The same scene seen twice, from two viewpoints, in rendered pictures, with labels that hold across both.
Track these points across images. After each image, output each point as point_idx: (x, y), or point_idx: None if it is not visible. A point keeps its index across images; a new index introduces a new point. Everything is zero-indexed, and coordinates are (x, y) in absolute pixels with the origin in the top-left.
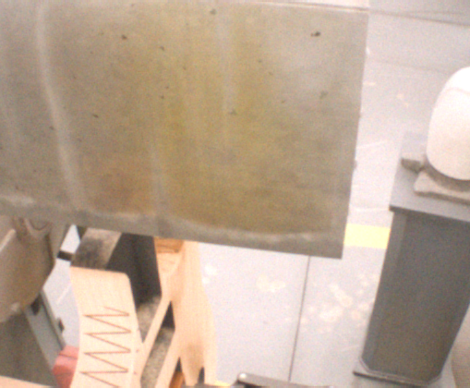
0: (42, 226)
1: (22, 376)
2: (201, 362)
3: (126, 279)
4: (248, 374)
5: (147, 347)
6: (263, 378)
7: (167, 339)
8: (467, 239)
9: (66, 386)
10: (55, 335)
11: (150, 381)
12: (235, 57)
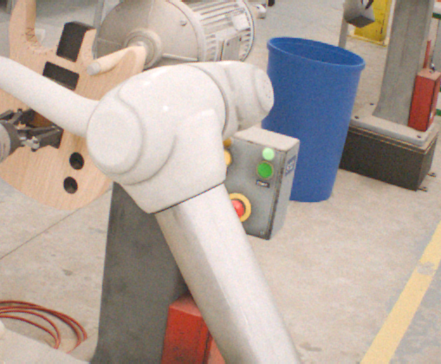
0: None
1: (153, 217)
2: (83, 153)
3: (63, 24)
4: (58, 132)
5: (56, 60)
6: (54, 133)
7: (71, 89)
8: None
9: (184, 303)
10: None
11: (53, 81)
12: None
